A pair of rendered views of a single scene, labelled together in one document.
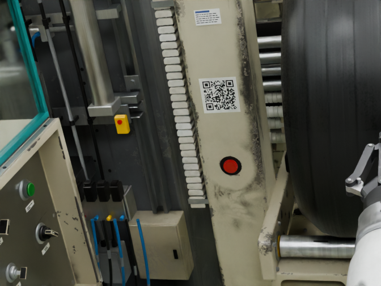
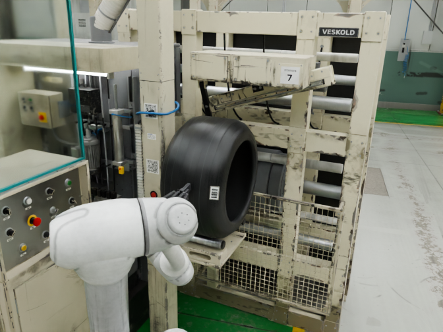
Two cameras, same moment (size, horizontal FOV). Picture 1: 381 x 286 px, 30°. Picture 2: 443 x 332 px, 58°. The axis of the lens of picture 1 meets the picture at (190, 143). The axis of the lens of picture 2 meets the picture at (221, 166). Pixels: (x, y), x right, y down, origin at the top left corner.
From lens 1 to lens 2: 0.86 m
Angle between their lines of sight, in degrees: 7
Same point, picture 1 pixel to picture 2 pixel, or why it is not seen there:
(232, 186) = not seen: hidden behind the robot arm
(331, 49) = (177, 156)
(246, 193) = not seen: hidden behind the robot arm
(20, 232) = (61, 197)
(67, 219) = (84, 199)
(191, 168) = (140, 192)
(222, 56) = (155, 152)
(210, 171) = (146, 195)
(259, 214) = not seen: hidden behind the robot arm
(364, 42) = (188, 157)
